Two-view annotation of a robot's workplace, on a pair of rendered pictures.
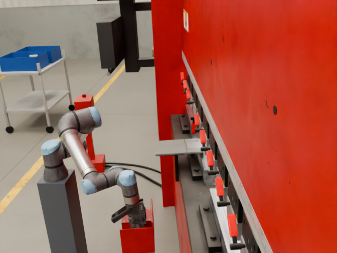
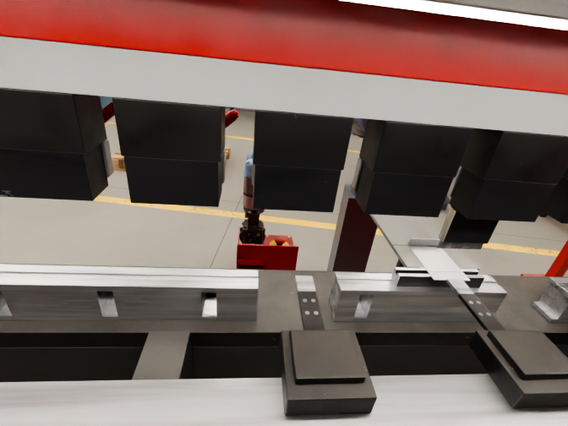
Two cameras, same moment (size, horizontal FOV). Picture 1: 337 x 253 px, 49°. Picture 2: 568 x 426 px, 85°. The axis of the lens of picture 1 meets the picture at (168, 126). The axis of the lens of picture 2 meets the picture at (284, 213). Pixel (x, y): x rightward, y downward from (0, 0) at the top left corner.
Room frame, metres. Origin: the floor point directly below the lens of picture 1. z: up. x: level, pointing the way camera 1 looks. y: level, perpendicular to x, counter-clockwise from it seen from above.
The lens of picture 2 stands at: (1.51, -0.72, 1.41)
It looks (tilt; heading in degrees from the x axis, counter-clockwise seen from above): 29 degrees down; 84
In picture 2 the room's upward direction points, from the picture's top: 6 degrees clockwise
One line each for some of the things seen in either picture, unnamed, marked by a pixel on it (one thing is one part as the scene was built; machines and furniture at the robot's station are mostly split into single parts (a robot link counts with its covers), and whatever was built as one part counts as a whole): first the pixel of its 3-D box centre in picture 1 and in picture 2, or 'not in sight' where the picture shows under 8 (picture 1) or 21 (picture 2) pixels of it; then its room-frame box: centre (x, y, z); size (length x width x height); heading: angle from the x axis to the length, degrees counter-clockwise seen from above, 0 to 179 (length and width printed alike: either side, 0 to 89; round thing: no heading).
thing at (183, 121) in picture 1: (184, 123); not in sight; (2.55, -0.12, 0.89); 0.30 x 0.05 x 0.03; 2
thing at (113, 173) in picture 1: (115, 176); not in sight; (1.58, 0.27, 1.03); 0.11 x 0.11 x 0.08; 33
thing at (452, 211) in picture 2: not in sight; (466, 230); (1.95, -0.20, 1.11); 0.10 x 0.02 x 0.10; 2
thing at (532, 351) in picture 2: not in sight; (496, 325); (1.95, -0.35, 1.01); 0.26 x 0.12 x 0.05; 92
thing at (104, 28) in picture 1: (112, 40); not in sight; (3.15, 0.43, 1.42); 0.45 x 0.12 x 0.36; 175
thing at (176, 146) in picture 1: (177, 146); (417, 237); (1.94, -0.05, 1.00); 0.26 x 0.18 x 0.01; 92
